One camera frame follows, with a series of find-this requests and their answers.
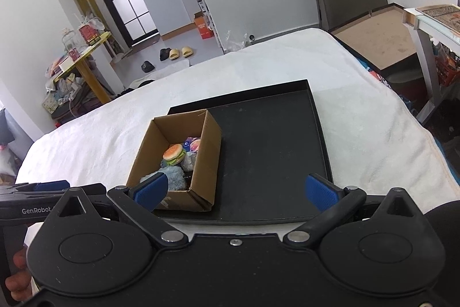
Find brown cardboard box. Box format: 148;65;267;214
126;109;222;212

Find blue pink fluffy plush toy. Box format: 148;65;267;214
139;167;188;191

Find patterned flat board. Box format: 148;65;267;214
416;5;460;39

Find black tray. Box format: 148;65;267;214
154;79;333;223

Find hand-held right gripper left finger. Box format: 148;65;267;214
43;172;189;246

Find burger plush toy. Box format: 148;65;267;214
162;144;187;165

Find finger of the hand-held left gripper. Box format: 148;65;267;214
0;180;70;199

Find clear plastic bag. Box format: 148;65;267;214
225;30;253;53

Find white flat box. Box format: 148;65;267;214
55;58;78;73

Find white shelf rack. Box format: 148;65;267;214
198;0;225;53

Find white side table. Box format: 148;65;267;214
402;5;460;128

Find orange cardboard box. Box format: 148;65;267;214
193;13;213;41

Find red crate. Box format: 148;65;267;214
434;44;460;86

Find dark clothes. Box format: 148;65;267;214
118;78;156;96

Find pile of household clutter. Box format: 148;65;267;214
41;70;106;119

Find person's left hand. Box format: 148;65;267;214
4;249;35;302

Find red box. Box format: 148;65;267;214
78;24;101;46

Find grey kitchen cabinet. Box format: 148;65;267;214
140;0;206;40

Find yellow round table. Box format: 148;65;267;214
53;31;113;105

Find brown framed board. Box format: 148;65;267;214
329;4;420;72

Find glass jar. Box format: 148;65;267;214
62;28;82;59

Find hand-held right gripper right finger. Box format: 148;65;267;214
283;173;437;247

